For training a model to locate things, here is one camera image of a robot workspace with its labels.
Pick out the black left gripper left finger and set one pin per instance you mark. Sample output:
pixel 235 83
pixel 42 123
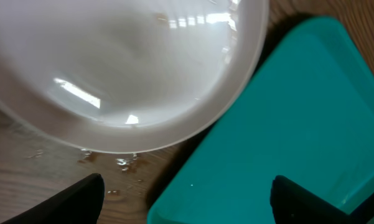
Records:
pixel 79 203

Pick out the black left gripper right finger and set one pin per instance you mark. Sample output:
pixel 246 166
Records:
pixel 292 203

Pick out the pink plate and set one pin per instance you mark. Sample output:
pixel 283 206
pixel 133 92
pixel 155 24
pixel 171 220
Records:
pixel 123 76

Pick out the teal plastic tray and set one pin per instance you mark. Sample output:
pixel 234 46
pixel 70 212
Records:
pixel 307 114

